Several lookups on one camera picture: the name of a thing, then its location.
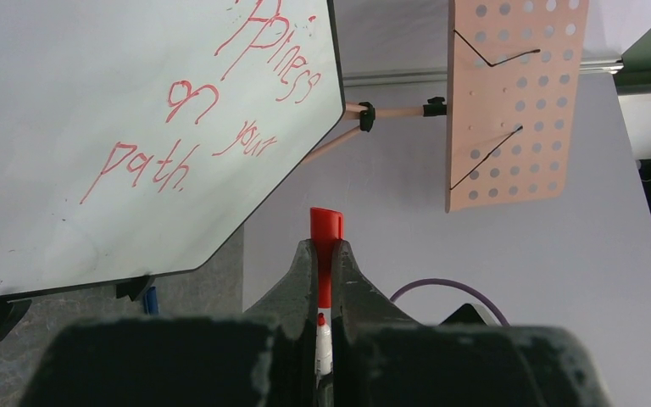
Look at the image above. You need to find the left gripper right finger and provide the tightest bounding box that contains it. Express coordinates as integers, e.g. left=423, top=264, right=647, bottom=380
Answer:
left=331, top=240, right=418, bottom=343

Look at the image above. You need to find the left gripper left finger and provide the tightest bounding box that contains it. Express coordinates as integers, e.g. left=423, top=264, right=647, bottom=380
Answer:
left=244, top=239, right=318, bottom=342

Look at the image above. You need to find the red marker cap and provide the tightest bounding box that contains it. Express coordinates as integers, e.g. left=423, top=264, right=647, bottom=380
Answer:
left=309, top=207, right=344, bottom=309

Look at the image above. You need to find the white whiteboard black frame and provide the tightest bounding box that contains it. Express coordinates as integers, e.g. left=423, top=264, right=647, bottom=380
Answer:
left=0, top=1, right=345, bottom=341

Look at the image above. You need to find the red whiteboard marker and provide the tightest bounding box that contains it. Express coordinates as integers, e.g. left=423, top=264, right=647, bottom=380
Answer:
left=315, top=313, right=333, bottom=377

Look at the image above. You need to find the blue whiteboard marker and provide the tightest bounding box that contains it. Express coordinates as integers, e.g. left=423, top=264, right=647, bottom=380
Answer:
left=142, top=287, right=159, bottom=315

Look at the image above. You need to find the pink tripod stand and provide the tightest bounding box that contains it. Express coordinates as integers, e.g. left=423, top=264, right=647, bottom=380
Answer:
left=301, top=97, right=448, bottom=164

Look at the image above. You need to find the pink perforated board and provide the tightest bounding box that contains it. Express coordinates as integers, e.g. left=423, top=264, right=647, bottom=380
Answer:
left=445, top=0, right=589, bottom=212

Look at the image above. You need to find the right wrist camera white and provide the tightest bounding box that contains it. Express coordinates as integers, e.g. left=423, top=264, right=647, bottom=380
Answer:
left=440, top=304, right=499, bottom=326

